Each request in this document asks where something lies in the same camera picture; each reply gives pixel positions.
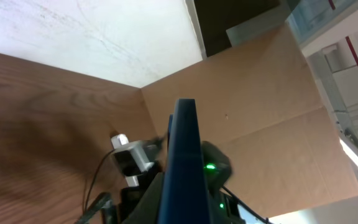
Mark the blue Galaxy smartphone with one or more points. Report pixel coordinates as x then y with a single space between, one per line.
184 198

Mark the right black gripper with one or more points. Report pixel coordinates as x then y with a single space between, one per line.
130 196

